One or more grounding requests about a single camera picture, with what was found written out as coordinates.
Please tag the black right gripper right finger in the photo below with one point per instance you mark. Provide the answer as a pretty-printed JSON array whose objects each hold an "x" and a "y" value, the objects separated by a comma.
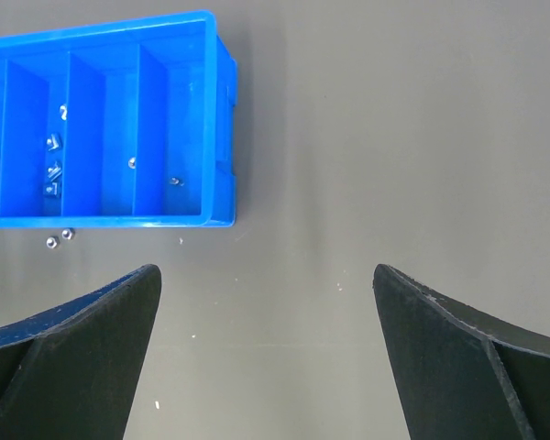
[{"x": 461, "y": 373}]

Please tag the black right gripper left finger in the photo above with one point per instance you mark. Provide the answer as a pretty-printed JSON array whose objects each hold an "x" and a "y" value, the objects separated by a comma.
[{"x": 71, "y": 372}]

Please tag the small silver hex nut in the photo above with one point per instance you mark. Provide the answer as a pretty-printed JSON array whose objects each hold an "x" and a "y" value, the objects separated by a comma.
[
  {"x": 52, "y": 242},
  {"x": 68, "y": 233}
]

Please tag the blue plastic divided bin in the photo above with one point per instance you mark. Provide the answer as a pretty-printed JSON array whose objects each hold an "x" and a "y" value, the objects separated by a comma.
[{"x": 161, "y": 89}]

